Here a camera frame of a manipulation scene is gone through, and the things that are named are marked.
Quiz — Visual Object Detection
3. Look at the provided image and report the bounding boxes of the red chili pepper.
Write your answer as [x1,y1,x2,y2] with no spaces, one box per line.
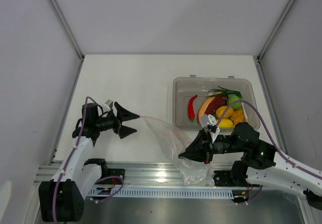
[188,95,198,121]

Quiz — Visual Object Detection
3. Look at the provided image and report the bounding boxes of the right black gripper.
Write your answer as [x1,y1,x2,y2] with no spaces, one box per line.
[178,127,245,165]

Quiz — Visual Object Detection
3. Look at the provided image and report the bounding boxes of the clear zip top bag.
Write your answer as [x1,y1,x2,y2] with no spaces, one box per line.
[141,115,214,187]

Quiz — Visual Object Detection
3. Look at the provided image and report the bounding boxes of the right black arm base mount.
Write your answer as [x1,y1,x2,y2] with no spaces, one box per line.
[213,170,260,187]

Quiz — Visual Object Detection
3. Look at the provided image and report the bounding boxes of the white slotted cable duct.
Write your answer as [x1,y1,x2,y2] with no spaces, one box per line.
[88,187,234,199]

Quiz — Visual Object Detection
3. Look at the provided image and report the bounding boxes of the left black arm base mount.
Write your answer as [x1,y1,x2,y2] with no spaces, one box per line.
[106,168,125,187]

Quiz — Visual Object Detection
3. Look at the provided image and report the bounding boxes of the left aluminium frame post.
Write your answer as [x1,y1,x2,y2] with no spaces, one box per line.
[47,0,85,61]

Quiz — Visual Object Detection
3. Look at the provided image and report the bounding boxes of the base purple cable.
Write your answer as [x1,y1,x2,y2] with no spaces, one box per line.
[89,176,126,204]
[232,183,266,207]

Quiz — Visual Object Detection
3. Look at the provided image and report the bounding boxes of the grey translucent plastic bin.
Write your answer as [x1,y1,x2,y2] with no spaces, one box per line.
[172,75,256,131]

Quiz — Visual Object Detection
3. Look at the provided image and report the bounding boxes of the green onion stalks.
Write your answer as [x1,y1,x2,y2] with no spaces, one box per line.
[207,86,243,99]

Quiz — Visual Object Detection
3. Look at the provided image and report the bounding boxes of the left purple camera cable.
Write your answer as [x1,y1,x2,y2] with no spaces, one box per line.
[51,96,104,222]

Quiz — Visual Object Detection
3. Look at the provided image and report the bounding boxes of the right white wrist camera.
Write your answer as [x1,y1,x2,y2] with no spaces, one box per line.
[200,114,220,143]

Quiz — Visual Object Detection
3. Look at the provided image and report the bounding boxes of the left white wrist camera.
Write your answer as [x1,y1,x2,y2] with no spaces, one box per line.
[103,100,114,111]

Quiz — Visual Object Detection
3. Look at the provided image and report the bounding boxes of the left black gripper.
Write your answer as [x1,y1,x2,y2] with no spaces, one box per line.
[95,102,139,139]

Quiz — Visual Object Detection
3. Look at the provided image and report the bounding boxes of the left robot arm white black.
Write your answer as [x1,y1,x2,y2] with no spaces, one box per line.
[38,100,140,223]

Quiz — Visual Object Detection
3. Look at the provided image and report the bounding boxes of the right aluminium frame post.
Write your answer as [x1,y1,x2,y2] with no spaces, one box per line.
[256,0,309,61]

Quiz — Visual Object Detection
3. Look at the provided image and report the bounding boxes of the yellow mango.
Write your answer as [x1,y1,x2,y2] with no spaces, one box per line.
[218,119,233,128]

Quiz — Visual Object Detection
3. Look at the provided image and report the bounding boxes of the green round vegetable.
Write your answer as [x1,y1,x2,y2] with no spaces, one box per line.
[227,95,243,111]

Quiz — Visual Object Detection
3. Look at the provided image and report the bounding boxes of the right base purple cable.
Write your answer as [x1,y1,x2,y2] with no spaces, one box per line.
[232,183,266,207]

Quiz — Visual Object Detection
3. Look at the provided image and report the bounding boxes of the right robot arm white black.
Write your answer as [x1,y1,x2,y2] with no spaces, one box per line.
[178,123,321,209]

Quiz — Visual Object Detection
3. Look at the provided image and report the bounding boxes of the aluminium frame post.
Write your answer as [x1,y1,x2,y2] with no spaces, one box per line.
[256,0,309,61]
[47,0,85,61]

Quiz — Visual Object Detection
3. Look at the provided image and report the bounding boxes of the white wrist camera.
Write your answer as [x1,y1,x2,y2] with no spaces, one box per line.
[200,114,220,143]
[103,100,114,111]

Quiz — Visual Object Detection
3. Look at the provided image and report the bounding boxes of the yellow lemon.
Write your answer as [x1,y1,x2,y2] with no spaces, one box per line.
[216,106,234,119]

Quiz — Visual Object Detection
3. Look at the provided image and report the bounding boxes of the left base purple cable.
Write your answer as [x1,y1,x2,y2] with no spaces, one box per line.
[89,176,126,204]

